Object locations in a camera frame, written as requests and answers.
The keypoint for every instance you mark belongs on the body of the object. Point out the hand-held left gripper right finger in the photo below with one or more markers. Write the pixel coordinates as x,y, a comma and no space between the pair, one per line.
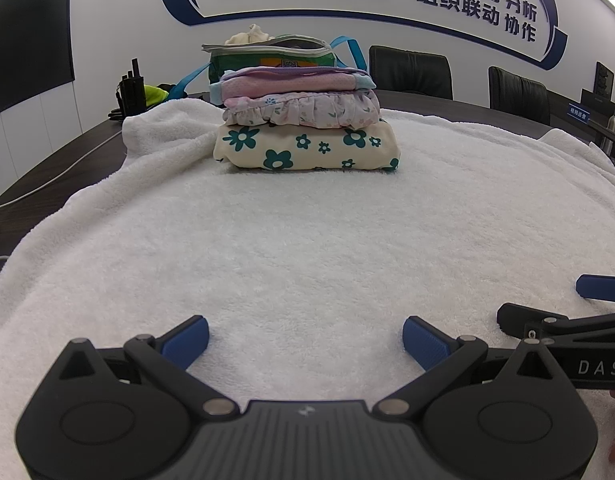
425,342

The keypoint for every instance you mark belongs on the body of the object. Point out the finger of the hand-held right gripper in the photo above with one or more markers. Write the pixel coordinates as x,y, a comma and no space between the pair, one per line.
517,316
600,287

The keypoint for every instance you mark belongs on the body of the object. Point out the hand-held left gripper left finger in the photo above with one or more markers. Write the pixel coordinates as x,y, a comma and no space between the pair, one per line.
187,340

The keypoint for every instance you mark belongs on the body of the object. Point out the cream teal-flower garment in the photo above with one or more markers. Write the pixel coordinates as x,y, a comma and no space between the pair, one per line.
287,146

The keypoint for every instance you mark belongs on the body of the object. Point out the pink garment with blue trim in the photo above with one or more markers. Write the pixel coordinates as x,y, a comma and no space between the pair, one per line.
287,82

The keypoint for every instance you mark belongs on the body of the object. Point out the white towel blanket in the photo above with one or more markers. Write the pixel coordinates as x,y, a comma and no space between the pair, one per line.
287,240

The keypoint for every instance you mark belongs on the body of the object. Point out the black desk sign stand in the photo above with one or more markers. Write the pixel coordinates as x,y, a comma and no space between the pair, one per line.
600,105

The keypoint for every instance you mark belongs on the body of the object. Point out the black office chair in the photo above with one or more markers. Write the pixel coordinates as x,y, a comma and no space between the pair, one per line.
410,72
520,92

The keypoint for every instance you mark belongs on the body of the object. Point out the yellow-green cloth item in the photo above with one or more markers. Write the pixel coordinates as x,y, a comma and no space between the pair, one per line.
157,95

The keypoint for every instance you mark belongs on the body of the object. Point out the black two-way radio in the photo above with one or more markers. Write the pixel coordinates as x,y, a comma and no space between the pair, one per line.
132,87

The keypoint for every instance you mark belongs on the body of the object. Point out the cream cloth in bag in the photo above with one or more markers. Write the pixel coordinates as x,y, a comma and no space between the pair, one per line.
247,36

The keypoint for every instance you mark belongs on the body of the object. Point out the black wall rack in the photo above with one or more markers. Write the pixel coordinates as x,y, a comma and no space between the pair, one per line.
604,79

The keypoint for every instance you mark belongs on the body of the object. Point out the black wall screen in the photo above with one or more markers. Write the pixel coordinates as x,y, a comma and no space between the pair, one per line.
17,35

